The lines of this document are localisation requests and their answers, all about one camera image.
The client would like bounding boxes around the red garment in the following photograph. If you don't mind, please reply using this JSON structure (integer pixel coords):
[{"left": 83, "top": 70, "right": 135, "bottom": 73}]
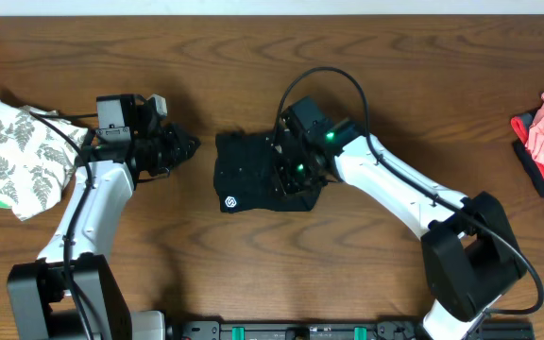
[{"left": 510, "top": 111, "right": 544, "bottom": 197}]

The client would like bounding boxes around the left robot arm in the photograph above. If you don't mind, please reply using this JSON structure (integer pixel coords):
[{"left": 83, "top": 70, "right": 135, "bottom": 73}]
[{"left": 7, "top": 94, "right": 200, "bottom": 339}]

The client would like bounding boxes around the black t-shirt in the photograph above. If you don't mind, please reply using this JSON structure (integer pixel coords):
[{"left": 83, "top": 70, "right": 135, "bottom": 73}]
[{"left": 213, "top": 131, "right": 321, "bottom": 213}]

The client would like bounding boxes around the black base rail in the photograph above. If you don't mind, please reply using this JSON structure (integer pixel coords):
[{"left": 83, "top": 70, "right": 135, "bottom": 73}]
[{"left": 129, "top": 309, "right": 536, "bottom": 340}]

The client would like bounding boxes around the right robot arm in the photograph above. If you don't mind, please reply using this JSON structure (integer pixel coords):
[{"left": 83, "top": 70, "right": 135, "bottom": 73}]
[{"left": 270, "top": 118, "right": 531, "bottom": 339}]

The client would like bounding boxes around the white fern-print fabric bag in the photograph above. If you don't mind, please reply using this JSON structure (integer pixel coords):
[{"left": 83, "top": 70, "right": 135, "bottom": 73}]
[{"left": 0, "top": 99, "right": 88, "bottom": 221}]

